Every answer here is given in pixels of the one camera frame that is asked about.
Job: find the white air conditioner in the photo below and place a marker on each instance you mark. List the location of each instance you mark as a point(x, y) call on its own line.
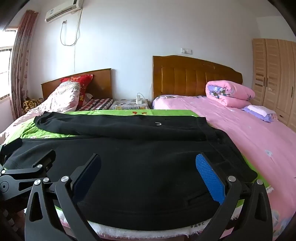
point(62, 10)

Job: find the folded pink floral quilt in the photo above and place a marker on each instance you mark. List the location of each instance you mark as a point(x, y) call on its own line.
point(231, 90)

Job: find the pink bed sheet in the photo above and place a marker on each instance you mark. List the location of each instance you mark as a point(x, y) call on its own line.
point(242, 139)

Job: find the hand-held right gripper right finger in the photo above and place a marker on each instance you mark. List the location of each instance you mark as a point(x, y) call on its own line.
point(209, 178)

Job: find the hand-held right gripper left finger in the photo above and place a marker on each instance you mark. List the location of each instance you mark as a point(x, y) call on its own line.
point(86, 178)

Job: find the lilac pillow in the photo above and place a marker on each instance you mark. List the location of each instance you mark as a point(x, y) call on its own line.
point(261, 114)

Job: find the pink floral curtain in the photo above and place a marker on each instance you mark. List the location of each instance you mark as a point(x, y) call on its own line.
point(22, 58)

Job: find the nightstand with patterned cloth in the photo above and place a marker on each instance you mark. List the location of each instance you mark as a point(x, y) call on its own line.
point(124, 104)

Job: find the white charger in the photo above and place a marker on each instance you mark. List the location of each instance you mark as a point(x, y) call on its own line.
point(139, 100)

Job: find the green cartoon bed sheet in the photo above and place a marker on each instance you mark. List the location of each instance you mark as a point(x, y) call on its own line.
point(104, 112)

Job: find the pale pink floral quilt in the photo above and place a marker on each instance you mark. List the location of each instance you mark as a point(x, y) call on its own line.
point(62, 97)

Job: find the window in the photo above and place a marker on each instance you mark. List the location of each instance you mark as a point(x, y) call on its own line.
point(4, 62)

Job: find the red patterned pillow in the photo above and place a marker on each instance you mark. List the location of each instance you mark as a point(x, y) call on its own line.
point(84, 85)

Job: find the tiger striped plush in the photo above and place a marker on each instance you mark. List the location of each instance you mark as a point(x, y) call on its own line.
point(32, 103)

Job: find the large wooden headboard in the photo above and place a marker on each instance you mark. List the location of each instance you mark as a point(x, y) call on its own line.
point(185, 78)

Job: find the black pants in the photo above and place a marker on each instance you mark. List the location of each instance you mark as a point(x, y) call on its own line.
point(138, 162)

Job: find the white wall socket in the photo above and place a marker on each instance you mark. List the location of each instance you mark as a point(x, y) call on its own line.
point(186, 51)

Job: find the plaid bed sheet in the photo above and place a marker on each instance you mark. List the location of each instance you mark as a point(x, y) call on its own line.
point(99, 103)

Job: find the small wooden headboard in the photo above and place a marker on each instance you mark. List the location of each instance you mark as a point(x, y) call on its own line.
point(101, 83)

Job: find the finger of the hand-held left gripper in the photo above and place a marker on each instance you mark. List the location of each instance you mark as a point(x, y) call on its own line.
point(45, 158)
point(12, 148)

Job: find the light wooden wardrobe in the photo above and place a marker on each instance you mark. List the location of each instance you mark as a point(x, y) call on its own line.
point(272, 69)

